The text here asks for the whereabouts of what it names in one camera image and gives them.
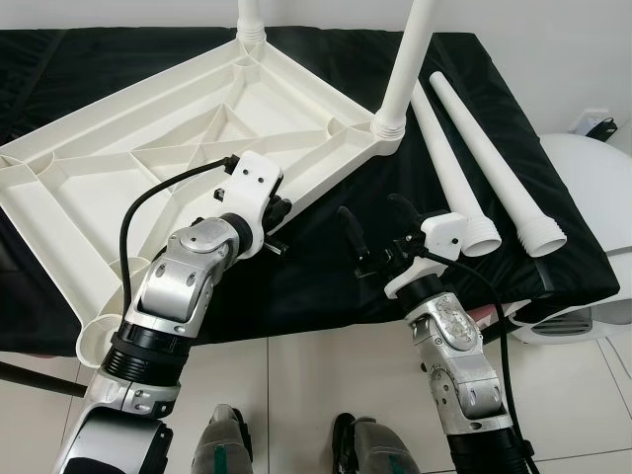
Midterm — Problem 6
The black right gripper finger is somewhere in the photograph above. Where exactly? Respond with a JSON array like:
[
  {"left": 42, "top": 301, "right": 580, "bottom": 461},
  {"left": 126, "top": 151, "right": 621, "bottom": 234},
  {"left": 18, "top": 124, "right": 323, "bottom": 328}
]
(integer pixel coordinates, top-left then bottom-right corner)
[
  {"left": 338, "top": 206, "right": 369, "bottom": 265},
  {"left": 387, "top": 194, "right": 427, "bottom": 236}
]

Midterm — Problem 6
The white ribbed plastic table top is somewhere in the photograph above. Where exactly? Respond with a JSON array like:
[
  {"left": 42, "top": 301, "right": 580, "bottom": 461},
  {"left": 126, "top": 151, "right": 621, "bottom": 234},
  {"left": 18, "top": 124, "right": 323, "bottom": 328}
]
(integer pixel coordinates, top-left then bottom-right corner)
[{"left": 0, "top": 28, "right": 406, "bottom": 358}]

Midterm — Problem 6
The black quilted bench cover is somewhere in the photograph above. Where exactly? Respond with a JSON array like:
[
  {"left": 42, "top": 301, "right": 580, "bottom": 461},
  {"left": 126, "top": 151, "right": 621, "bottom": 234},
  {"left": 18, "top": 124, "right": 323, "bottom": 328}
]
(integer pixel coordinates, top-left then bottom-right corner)
[{"left": 0, "top": 28, "right": 621, "bottom": 347}]

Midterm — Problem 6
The small pink object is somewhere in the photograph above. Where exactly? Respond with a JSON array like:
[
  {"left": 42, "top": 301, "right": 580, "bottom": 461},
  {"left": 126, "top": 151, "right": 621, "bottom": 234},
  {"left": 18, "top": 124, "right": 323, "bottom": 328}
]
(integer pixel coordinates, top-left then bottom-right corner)
[{"left": 466, "top": 302, "right": 505, "bottom": 323}]

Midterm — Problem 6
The silver robot right leg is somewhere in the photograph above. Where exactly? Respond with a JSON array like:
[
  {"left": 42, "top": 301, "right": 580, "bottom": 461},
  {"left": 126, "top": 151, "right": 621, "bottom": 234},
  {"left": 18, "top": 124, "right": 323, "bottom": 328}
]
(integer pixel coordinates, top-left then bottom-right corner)
[{"left": 331, "top": 413, "right": 421, "bottom": 474}]

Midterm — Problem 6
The silver robot leg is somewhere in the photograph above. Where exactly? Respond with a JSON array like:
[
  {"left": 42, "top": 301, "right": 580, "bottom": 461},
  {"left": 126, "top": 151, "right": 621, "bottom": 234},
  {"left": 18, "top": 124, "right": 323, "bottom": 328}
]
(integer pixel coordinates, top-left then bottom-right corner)
[
  {"left": 331, "top": 413, "right": 421, "bottom": 474},
  {"left": 193, "top": 405, "right": 253, "bottom": 474}
]

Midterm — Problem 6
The silver robot left leg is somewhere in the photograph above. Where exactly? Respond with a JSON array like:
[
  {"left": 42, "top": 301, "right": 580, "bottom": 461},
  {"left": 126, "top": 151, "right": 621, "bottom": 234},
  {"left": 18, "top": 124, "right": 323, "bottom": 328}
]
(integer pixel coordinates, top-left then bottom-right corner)
[{"left": 193, "top": 405, "right": 253, "bottom": 474}]

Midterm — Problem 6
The black metal bench leg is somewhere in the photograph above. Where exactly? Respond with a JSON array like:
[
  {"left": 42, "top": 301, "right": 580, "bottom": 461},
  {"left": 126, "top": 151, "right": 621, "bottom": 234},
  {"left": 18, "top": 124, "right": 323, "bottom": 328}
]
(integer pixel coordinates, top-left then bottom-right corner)
[{"left": 0, "top": 360, "right": 88, "bottom": 398}]

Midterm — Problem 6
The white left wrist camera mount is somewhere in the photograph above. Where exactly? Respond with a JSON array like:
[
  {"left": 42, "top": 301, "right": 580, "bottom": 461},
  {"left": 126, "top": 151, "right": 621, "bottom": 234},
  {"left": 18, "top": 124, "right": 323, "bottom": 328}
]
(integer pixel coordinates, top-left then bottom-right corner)
[{"left": 219, "top": 153, "right": 285, "bottom": 254}]

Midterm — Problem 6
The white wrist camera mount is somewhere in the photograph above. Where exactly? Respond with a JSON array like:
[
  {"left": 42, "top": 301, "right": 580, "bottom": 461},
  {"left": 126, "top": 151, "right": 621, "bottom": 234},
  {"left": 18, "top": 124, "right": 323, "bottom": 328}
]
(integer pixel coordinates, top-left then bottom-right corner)
[
  {"left": 385, "top": 210, "right": 469, "bottom": 299},
  {"left": 219, "top": 153, "right": 285, "bottom": 254}
]

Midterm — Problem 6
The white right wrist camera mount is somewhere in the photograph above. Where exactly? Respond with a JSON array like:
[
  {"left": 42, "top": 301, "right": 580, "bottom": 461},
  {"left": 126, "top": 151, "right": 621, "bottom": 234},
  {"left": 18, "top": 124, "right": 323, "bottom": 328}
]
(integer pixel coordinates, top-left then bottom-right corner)
[{"left": 385, "top": 210, "right": 469, "bottom": 299}]

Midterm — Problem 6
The wall socket with black plug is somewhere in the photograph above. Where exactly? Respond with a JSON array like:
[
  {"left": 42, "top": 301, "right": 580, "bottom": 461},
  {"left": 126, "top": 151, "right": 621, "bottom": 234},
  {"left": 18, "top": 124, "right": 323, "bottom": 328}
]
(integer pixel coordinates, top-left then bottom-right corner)
[{"left": 576, "top": 114, "right": 618, "bottom": 139}]

